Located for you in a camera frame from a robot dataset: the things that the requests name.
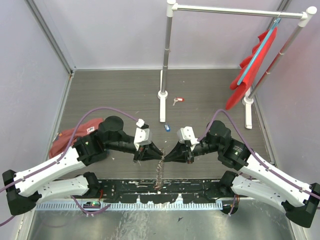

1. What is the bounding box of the white clothes rack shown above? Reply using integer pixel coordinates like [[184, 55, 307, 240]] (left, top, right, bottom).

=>
[[157, 0, 318, 130]]

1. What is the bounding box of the blue clothes hanger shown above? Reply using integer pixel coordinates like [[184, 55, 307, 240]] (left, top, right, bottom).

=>
[[235, 16, 283, 86]]

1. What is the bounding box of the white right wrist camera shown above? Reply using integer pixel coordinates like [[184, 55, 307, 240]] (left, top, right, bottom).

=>
[[177, 126, 200, 151]]

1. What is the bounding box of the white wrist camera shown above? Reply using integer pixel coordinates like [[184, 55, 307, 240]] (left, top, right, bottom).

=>
[[133, 118, 152, 151], [177, 126, 200, 151]]

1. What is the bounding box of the key with red tag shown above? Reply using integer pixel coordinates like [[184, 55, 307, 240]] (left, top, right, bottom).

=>
[[172, 97, 185, 106]]

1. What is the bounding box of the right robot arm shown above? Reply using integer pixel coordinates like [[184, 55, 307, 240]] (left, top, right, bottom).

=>
[[164, 120, 320, 228]]

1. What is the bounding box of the metal disc with keyrings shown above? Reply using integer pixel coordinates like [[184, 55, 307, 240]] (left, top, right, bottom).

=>
[[154, 148, 166, 191]]

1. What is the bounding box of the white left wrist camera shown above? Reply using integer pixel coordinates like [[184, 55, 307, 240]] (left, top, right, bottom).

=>
[[133, 118, 152, 151]]

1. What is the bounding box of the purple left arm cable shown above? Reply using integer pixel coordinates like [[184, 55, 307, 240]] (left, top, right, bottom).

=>
[[0, 106, 141, 226]]

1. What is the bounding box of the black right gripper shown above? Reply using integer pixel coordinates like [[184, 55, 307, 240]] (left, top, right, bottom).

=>
[[163, 136, 222, 164]]

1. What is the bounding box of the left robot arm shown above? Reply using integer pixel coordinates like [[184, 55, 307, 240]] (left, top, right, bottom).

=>
[[2, 116, 163, 216]]

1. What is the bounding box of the red cloth on hanger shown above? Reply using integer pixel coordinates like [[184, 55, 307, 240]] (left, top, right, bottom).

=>
[[225, 27, 278, 110]]

